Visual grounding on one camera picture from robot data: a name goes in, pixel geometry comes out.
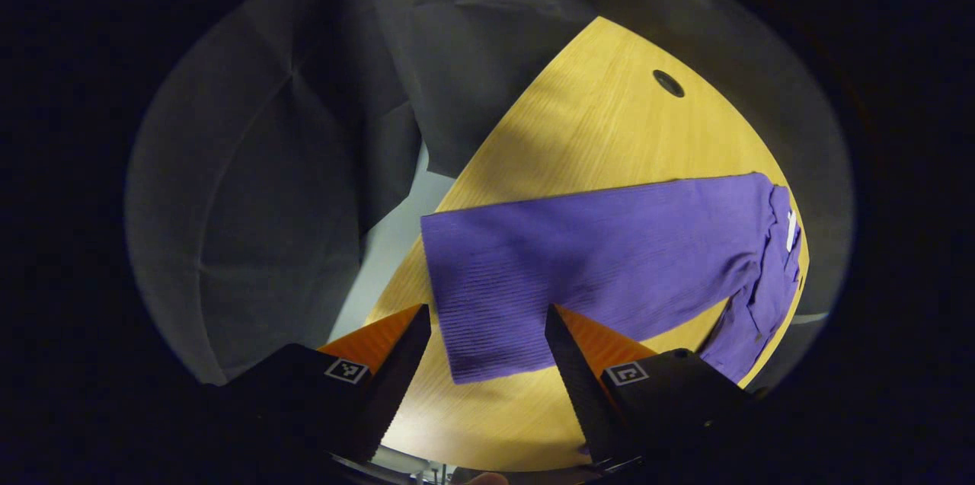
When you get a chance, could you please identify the black round table grommet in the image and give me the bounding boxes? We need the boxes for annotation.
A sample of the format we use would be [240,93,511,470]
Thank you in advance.
[653,69,686,98]

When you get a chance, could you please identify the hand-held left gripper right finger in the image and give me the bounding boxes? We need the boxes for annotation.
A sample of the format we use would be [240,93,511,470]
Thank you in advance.
[545,305,755,471]

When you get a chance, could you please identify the purple shirt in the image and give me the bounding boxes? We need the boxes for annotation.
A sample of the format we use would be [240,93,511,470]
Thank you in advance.
[420,172,803,385]

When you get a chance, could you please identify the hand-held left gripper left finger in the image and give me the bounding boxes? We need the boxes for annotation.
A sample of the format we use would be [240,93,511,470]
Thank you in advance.
[229,304,432,463]

